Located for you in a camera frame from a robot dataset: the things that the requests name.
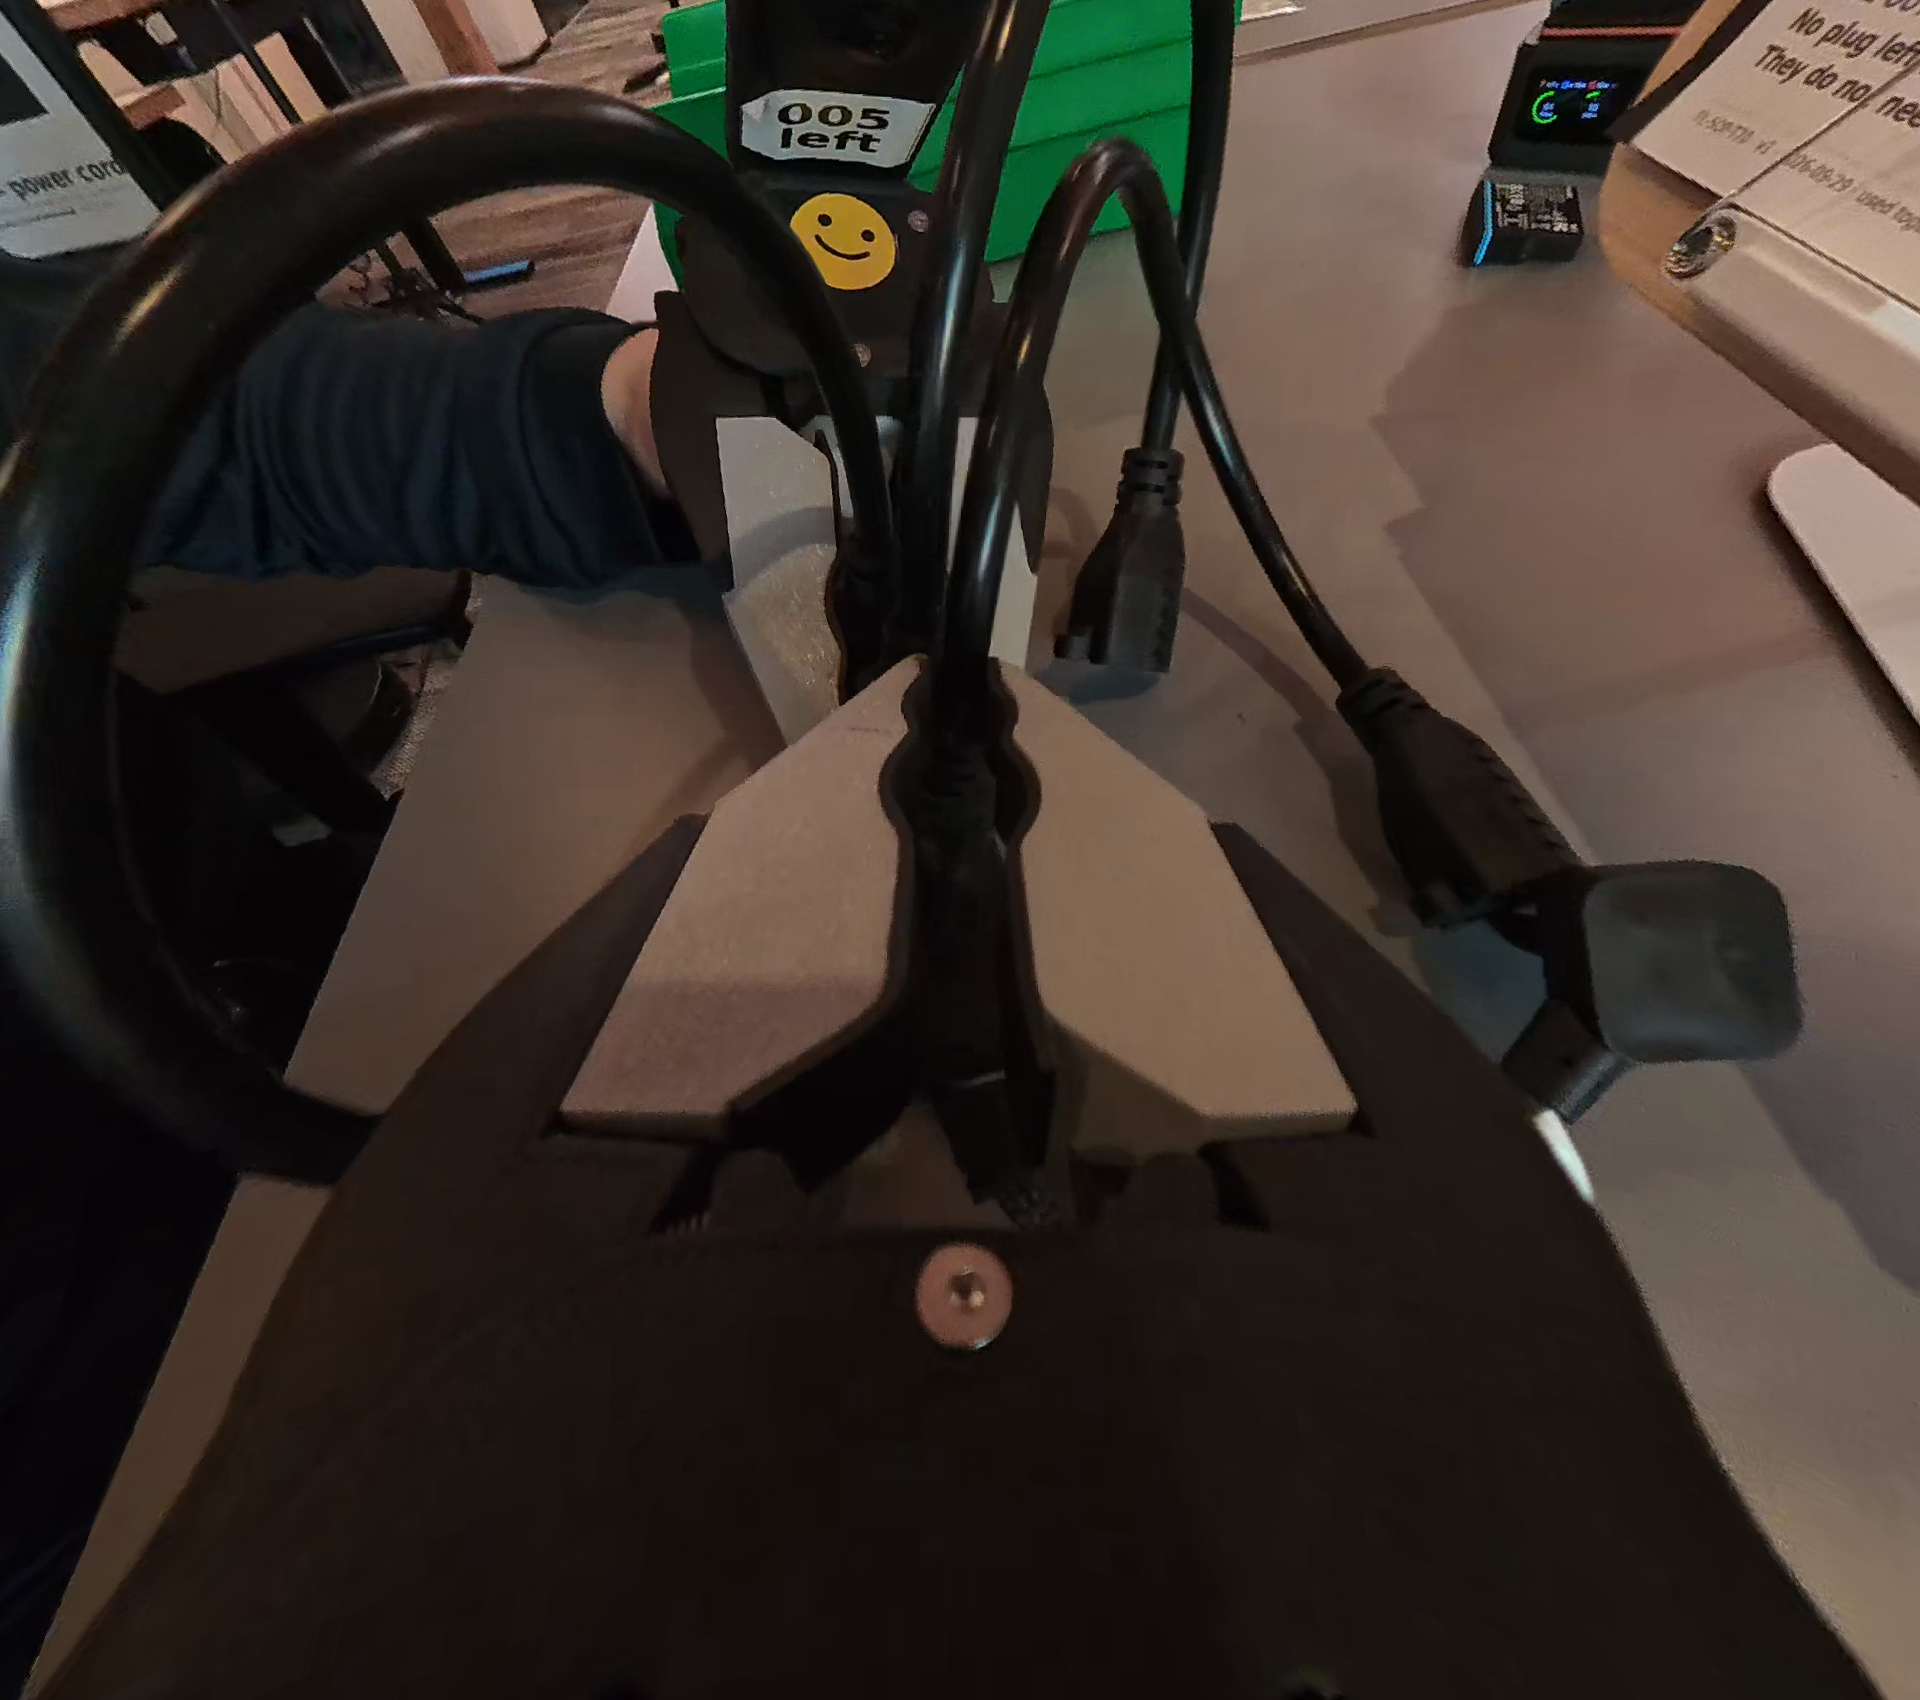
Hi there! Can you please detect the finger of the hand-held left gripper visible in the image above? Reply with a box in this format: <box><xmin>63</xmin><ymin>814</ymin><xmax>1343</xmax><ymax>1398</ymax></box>
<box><xmin>715</xmin><ymin>415</ymin><xmax>843</xmax><ymax>746</ymax></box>
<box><xmin>971</xmin><ymin>418</ymin><xmax>1038</xmax><ymax>674</ymax></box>

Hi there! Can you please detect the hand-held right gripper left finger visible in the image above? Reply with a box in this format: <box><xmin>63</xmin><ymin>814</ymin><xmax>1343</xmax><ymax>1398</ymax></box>
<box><xmin>557</xmin><ymin>662</ymin><xmax>919</xmax><ymax>1193</ymax></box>

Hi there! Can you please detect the small black battery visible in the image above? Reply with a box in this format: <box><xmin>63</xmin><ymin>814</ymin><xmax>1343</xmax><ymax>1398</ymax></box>
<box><xmin>1458</xmin><ymin>173</ymin><xmax>1588</xmax><ymax>270</ymax></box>

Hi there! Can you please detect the black plug with braided cable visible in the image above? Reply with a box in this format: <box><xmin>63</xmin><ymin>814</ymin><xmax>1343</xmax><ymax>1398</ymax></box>
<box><xmin>1499</xmin><ymin>864</ymin><xmax>1801</xmax><ymax>1126</ymax></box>

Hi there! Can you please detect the white flat pad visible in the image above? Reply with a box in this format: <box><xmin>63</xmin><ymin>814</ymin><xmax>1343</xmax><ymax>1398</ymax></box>
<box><xmin>1766</xmin><ymin>440</ymin><xmax>1920</xmax><ymax>729</ymax></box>

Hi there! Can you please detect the black office chair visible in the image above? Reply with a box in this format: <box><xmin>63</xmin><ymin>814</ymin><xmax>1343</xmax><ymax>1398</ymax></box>
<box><xmin>121</xmin><ymin>569</ymin><xmax>473</xmax><ymax>832</ymax></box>

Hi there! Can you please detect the person's left hand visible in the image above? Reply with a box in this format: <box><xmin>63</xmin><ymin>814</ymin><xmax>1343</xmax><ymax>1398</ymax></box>
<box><xmin>601</xmin><ymin>325</ymin><xmax>676</xmax><ymax>502</ymax></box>

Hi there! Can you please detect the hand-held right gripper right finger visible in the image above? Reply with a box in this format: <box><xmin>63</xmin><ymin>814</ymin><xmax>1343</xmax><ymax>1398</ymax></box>
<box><xmin>982</xmin><ymin>662</ymin><xmax>1356</xmax><ymax>1216</ymax></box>

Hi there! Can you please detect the large green plastic bin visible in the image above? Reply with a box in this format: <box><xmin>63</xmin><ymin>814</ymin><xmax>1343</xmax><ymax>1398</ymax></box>
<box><xmin>645</xmin><ymin>0</ymin><xmax>1254</xmax><ymax>263</ymax></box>

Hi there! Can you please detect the person's left forearm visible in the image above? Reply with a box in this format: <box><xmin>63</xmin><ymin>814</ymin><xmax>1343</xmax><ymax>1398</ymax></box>
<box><xmin>134</xmin><ymin>306</ymin><xmax>699</xmax><ymax>592</ymax></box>

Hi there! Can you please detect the black and white marker sign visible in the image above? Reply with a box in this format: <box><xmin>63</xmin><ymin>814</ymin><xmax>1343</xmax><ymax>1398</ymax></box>
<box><xmin>0</xmin><ymin>0</ymin><xmax>159</xmax><ymax>263</ymax></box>

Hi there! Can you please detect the white cable label tag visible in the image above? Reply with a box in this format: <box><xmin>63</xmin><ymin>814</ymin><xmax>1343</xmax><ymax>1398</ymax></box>
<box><xmin>1531</xmin><ymin>1099</ymin><xmax>1598</xmax><ymax>1208</ymax></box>

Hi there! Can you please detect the black charger case with display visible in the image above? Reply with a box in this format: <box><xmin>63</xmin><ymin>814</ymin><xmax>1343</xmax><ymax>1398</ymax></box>
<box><xmin>1503</xmin><ymin>0</ymin><xmax>1794</xmax><ymax>148</ymax></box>

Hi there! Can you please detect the instruction sheet board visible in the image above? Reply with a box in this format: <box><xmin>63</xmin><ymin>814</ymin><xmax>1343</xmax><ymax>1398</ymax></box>
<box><xmin>1595</xmin><ymin>0</ymin><xmax>1920</xmax><ymax>459</ymax></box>

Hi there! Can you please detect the black power cord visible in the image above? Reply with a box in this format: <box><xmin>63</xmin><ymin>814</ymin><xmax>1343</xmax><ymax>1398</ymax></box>
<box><xmin>886</xmin><ymin>140</ymin><xmax>1590</xmax><ymax>1230</ymax></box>
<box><xmin>890</xmin><ymin>0</ymin><xmax>1238</xmax><ymax>674</ymax></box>
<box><xmin>0</xmin><ymin>81</ymin><xmax>902</xmax><ymax>1184</ymax></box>

